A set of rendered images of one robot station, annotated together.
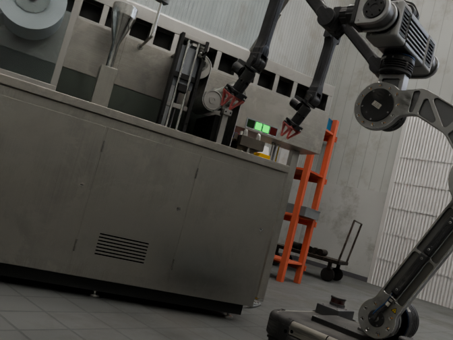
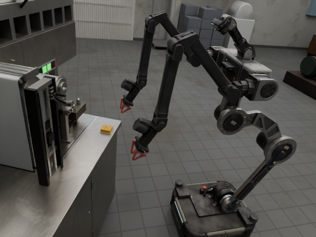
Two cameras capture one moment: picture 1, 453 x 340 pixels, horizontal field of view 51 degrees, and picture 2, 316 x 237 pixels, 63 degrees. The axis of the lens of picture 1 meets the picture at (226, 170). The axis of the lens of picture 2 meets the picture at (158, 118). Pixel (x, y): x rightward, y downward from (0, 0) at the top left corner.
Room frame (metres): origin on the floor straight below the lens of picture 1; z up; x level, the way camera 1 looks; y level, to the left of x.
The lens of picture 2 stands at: (1.60, 0.96, 1.93)
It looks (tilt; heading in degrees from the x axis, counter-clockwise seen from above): 30 degrees down; 299
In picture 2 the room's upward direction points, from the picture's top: 8 degrees clockwise
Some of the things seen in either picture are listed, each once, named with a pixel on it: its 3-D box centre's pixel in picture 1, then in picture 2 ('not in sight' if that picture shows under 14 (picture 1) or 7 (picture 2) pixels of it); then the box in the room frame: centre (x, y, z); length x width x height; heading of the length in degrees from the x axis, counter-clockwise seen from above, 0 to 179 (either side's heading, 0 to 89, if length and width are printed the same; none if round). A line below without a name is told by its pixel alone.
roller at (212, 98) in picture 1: (205, 102); not in sight; (2.85, 0.23, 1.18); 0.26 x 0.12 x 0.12; 23
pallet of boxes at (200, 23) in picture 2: not in sight; (201, 28); (4.55, -6.11, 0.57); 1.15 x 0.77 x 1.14; 47
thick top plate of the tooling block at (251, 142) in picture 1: (238, 144); (54, 106); (3.00, -0.03, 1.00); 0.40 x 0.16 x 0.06; 23
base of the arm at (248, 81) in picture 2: (352, 15); (245, 87); (1.83, -0.33, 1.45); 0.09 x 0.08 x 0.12; 137
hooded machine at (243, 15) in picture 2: not in sight; (238, 27); (3.80, -7.06, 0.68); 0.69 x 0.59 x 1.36; 47
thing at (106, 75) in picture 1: (109, 65); not in sight; (2.60, 0.77, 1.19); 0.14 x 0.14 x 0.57
